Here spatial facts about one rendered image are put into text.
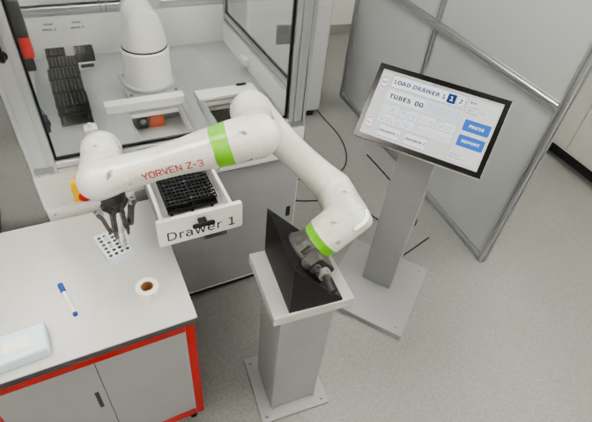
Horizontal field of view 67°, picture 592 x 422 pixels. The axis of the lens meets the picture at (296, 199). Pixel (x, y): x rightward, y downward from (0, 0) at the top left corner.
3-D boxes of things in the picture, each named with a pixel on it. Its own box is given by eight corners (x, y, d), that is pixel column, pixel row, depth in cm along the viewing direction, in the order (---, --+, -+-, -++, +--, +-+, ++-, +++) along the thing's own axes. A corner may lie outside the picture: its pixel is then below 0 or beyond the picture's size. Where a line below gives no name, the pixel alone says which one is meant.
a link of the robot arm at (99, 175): (217, 151, 126) (204, 118, 119) (221, 176, 118) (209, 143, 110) (90, 186, 124) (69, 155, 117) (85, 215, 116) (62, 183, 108)
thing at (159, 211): (236, 220, 159) (236, 207, 155) (163, 240, 150) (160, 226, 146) (202, 156, 185) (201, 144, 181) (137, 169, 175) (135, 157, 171)
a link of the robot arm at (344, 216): (322, 234, 155) (366, 200, 150) (335, 264, 142) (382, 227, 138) (299, 213, 148) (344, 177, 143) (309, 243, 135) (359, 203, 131)
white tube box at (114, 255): (135, 255, 153) (133, 248, 150) (110, 267, 148) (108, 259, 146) (118, 233, 159) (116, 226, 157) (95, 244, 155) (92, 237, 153)
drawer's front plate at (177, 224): (242, 225, 160) (242, 203, 152) (159, 248, 149) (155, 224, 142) (240, 222, 161) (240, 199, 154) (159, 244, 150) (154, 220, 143)
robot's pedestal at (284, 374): (328, 403, 198) (358, 299, 147) (262, 425, 188) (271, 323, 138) (303, 344, 218) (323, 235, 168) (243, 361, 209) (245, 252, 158)
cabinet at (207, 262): (290, 270, 251) (304, 153, 198) (93, 334, 213) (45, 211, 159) (232, 170, 313) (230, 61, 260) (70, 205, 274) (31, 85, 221)
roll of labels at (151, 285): (164, 288, 144) (162, 280, 141) (153, 306, 139) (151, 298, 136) (144, 283, 145) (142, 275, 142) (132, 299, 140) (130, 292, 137)
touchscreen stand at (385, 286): (399, 340, 224) (469, 182, 156) (318, 300, 238) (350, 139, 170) (425, 272, 258) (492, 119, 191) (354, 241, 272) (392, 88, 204)
